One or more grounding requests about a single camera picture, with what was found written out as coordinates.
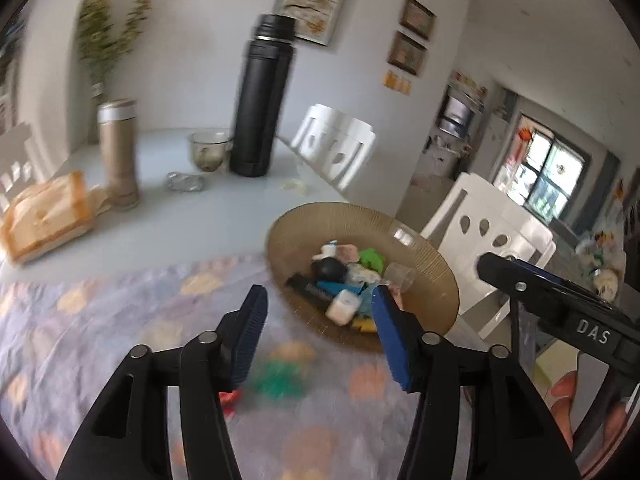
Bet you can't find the person's right hand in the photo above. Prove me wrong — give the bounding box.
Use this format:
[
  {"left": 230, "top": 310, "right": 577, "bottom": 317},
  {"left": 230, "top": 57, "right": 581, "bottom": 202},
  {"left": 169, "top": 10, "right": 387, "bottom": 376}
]
[{"left": 549, "top": 368, "right": 632, "bottom": 456}]

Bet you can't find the white chair near right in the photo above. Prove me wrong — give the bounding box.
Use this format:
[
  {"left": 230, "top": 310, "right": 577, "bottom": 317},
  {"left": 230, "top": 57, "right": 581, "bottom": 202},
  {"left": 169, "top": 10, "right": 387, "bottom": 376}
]
[{"left": 421, "top": 174, "right": 556, "bottom": 314}]

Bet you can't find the white chair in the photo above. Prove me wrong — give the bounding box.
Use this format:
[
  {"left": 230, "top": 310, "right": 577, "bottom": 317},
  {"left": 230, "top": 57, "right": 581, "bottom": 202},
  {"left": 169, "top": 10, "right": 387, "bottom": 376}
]
[
  {"left": 0, "top": 124, "right": 35, "bottom": 216},
  {"left": 421, "top": 174, "right": 556, "bottom": 314},
  {"left": 291, "top": 104, "right": 376, "bottom": 193}
]

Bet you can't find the brown ribbed glass bowl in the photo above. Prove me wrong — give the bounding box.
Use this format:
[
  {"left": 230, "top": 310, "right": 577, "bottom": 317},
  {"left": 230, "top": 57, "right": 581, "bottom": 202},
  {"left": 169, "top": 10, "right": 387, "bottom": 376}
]
[{"left": 266, "top": 202, "right": 460, "bottom": 352}]

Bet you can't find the red boy figurine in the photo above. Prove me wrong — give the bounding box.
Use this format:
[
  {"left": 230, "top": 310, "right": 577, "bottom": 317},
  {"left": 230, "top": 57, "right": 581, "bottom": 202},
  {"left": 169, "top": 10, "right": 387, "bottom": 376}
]
[{"left": 218, "top": 389, "right": 242, "bottom": 422}]

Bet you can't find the clear plastic cup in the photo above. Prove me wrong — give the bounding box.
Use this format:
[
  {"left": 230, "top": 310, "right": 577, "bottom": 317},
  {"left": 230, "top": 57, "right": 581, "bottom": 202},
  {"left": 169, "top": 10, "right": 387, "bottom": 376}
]
[{"left": 383, "top": 262, "right": 416, "bottom": 292}]

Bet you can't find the bright green toy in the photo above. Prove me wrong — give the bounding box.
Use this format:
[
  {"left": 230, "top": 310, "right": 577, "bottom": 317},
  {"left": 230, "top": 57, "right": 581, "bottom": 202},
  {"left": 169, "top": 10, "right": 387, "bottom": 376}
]
[{"left": 359, "top": 247, "right": 385, "bottom": 274}]

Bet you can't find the green crystal toy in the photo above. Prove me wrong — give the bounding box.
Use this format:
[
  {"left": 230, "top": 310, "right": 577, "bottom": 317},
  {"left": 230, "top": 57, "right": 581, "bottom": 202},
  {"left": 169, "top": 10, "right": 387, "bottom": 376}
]
[{"left": 250, "top": 360, "right": 305, "bottom": 400}]

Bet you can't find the floral grey tablecloth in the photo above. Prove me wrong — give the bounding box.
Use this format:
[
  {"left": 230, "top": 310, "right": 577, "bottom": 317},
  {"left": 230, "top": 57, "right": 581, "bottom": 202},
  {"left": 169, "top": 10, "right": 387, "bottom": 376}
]
[{"left": 0, "top": 253, "right": 482, "bottom": 480}]

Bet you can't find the black round toy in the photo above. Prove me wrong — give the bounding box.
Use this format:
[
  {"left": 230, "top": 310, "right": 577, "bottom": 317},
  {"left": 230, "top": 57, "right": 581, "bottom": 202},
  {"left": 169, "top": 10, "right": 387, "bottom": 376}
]
[{"left": 310, "top": 257, "right": 347, "bottom": 283}]

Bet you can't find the white chair far right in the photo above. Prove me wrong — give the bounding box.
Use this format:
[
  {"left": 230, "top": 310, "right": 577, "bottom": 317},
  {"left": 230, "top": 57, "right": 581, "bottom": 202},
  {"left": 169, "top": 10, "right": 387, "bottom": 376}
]
[{"left": 291, "top": 104, "right": 376, "bottom": 193}]

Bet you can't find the orange tissue pack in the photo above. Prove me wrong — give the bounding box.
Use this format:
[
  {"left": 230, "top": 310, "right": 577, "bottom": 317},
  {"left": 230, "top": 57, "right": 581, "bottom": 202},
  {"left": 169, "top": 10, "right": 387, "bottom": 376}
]
[{"left": 1, "top": 171, "right": 96, "bottom": 264}]

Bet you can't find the framed picture lower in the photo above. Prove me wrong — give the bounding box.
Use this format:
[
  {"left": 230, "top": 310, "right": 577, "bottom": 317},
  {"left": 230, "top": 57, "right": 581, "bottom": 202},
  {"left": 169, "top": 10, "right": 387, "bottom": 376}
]
[{"left": 387, "top": 32, "right": 427, "bottom": 76}]

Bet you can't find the framed picture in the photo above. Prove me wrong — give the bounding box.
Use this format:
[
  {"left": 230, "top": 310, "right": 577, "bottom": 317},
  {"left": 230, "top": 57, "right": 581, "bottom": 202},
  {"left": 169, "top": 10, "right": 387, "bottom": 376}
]
[
  {"left": 399, "top": 0, "right": 436, "bottom": 40},
  {"left": 387, "top": 32, "right": 427, "bottom": 76}
]

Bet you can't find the small metal dish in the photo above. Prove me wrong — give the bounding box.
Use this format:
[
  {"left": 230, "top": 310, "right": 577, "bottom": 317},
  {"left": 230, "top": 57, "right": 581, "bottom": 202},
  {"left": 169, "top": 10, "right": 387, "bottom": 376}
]
[{"left": 165, "top": 171, "right": 206, "bottom": 193}]

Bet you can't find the framed picture upper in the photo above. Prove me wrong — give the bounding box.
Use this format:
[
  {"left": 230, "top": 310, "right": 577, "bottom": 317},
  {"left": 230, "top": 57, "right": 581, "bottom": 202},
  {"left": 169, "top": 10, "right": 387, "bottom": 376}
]
[{"left": 399, "top": 0, "right": 436, "bottom": 40}]

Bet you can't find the white chair far left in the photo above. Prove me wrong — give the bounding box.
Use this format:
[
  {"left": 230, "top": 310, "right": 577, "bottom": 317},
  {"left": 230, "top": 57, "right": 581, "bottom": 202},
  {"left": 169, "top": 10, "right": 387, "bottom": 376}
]
[{"left": 0, "top": 124, "right": 35, "bottom": 216}]

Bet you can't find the small glass cup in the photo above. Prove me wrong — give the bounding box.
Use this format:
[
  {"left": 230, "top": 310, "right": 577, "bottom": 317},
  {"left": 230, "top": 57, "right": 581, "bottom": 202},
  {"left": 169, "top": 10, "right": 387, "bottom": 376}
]
[{"left": 189, "top": 128, "right": 231, "bottom": 172}]

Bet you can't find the gold thermos bottle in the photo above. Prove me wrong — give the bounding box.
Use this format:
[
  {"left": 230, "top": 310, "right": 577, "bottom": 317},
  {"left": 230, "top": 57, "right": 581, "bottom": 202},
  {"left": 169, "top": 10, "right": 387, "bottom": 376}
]
[{"left": 98, "top": 99, "right": 140, "bottom": 208}]

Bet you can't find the tall black thermos flask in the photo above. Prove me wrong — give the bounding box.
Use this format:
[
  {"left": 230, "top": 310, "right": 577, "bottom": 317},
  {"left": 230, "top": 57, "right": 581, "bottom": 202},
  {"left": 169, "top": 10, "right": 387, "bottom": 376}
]
[{"left": 229, "top": 14, "right": 296, "bottom": 178}]

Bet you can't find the flower vase with plant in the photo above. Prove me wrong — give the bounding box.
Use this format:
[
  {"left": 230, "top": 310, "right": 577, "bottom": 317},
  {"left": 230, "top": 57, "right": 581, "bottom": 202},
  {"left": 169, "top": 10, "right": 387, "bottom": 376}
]
[{"left": 77, "top": 0, "right": 152, "bottom": 145}]

